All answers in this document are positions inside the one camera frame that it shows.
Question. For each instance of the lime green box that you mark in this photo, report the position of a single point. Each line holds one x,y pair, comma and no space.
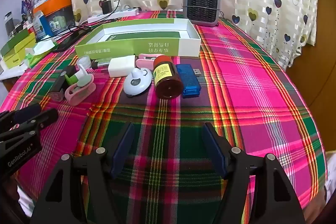
23,54

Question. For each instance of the black rectangular device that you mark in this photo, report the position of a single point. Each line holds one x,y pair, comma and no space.
59,83

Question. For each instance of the white plug adapter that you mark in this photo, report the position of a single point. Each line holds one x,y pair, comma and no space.
114,1

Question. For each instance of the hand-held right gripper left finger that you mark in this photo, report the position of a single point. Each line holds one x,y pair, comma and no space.
123,150

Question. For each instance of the pink clip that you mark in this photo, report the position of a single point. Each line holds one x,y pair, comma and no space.
144,61
78,98

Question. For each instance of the white panda-shaped device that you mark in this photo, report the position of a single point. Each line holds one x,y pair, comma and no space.
136,82

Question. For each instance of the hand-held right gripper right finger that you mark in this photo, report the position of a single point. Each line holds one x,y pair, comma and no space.
216,150

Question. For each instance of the small clear jar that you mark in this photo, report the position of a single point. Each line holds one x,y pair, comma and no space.
84,61

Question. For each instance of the white power strip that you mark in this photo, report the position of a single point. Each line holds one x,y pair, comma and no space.
113,16

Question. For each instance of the blue translucent usb device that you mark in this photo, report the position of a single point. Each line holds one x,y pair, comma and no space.
189,79

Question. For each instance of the brown medicine bottle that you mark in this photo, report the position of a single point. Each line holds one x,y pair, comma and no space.
168,82

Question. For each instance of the blue carton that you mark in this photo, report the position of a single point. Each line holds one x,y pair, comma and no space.
46,24

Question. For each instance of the green and white suction hook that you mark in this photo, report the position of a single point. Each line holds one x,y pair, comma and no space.
80,77

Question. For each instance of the green and white cardboard box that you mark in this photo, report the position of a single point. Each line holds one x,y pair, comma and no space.
136,47

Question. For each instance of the orange and black round box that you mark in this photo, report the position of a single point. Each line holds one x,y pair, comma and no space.
52,5

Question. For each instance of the pink plaid tablecloth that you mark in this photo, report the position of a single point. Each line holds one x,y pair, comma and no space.
249,82

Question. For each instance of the dark green box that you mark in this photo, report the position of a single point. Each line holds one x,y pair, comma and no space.
14,43

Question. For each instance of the white side table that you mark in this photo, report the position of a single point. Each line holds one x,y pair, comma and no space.
10,73

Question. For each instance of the white usb charger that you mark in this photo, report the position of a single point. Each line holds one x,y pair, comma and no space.
120,66

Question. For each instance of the black power adapter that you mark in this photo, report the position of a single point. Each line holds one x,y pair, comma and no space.
106,6

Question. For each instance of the glass jar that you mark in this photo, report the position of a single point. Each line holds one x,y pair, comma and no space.
10,24

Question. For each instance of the grey fan heater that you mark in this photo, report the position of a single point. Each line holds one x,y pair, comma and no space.
202,6

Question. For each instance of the black phone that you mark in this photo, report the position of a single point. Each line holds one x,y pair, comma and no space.
71,40

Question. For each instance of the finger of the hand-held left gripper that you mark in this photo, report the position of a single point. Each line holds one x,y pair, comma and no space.
44,117
26,111

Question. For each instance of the green and white tissue pack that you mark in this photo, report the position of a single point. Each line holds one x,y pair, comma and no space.
42,52

